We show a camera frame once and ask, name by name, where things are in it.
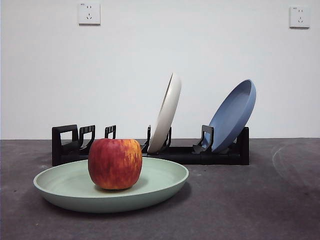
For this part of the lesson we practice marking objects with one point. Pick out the red apple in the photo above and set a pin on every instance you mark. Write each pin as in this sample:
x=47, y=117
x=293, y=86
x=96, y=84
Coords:
x=115, y=165

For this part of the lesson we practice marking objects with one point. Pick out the green plate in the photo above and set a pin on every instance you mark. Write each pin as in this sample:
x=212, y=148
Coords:
x=62, y=180

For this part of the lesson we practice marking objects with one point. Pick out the cream plate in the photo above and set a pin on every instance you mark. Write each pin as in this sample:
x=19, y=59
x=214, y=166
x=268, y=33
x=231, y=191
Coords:
x=167, y=112

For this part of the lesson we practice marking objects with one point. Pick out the black plate rack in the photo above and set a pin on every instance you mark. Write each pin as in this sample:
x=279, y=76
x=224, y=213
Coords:
x=212, y=159

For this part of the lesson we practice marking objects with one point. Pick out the blue plate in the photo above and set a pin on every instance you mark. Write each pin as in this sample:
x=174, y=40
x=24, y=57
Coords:
x=235, y=112

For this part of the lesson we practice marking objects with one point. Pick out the white wall socket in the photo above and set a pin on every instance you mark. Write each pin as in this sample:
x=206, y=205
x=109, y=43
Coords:
x=300, y=17
x=89, y=13

